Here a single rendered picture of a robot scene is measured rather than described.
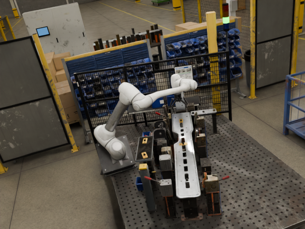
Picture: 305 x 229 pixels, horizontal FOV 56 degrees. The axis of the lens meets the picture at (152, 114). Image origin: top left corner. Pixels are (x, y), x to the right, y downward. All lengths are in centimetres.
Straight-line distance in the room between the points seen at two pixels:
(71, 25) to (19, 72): 490
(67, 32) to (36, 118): 489
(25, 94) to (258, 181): 348
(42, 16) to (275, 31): 637
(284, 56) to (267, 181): 368
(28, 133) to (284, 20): 483
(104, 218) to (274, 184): 199
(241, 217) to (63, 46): 789
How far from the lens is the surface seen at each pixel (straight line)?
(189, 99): 359
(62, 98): 566
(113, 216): 367
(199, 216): 250
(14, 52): 457
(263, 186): 277
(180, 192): 227
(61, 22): 930
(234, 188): 273
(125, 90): 258
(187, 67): 352
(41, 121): 489
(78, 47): 941
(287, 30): 599
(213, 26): 347
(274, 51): 593
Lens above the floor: 254
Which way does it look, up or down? 27 degrees down
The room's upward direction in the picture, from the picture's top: 10 degrees counter-clockwise
